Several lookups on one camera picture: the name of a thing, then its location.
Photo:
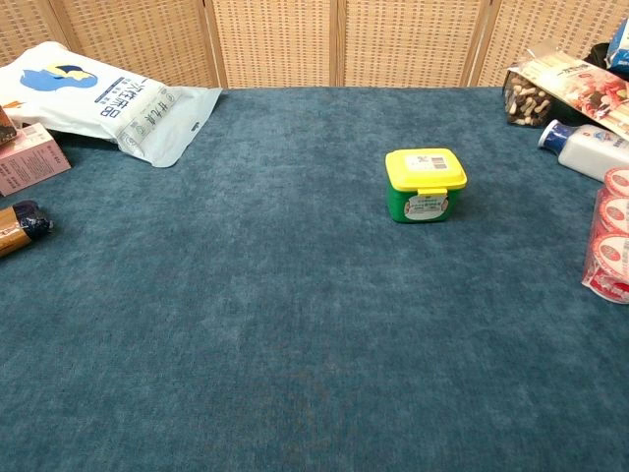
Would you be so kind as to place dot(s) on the green tub with yellow lid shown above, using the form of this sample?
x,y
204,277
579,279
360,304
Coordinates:
x,y
422,196

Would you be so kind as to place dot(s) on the blue table cloth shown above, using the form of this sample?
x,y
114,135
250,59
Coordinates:
x,y
295,319

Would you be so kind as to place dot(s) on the woven bamboo folding screen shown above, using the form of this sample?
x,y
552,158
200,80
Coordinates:
x,y
314,39

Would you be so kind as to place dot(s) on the white plastic bag blue print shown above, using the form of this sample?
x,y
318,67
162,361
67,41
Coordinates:
x,y
98,103

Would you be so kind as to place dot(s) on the white bottle with blue cap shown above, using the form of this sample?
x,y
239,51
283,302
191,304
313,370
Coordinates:
x,y
585,147

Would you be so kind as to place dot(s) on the spaghetti pack with dark end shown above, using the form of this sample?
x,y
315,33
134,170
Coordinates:
x,y
19,227

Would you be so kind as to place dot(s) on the pink cardboard box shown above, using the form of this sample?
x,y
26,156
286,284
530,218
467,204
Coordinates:
x,y
29,159

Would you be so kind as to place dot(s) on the red white yogurt cup pack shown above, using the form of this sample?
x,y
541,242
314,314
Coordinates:
x,y
611,231

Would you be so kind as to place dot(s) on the brown dark snack packet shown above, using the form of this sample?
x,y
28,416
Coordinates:
x,y
5,130

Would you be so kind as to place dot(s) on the black object behind noodle pack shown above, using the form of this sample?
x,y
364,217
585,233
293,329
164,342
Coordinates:
x,y
597,53

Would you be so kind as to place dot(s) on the blue white package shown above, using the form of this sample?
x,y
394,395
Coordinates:
x,y
619,46

